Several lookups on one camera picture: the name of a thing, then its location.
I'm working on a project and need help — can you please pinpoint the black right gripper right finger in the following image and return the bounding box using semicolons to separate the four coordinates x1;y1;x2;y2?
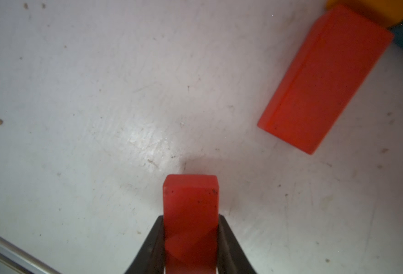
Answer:
216;215;256;274

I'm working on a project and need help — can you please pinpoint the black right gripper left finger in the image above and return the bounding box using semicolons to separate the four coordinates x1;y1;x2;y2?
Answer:
125;216;165;274

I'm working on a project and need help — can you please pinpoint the red block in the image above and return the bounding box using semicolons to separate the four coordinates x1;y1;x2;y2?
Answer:
257;5;393;154
163;175;219;274

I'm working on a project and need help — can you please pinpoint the orange block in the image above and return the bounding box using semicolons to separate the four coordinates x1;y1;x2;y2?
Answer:
325;0;403;28

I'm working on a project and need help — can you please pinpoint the aluminium rail front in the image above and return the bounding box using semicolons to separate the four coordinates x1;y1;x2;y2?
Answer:
0;237;58;274

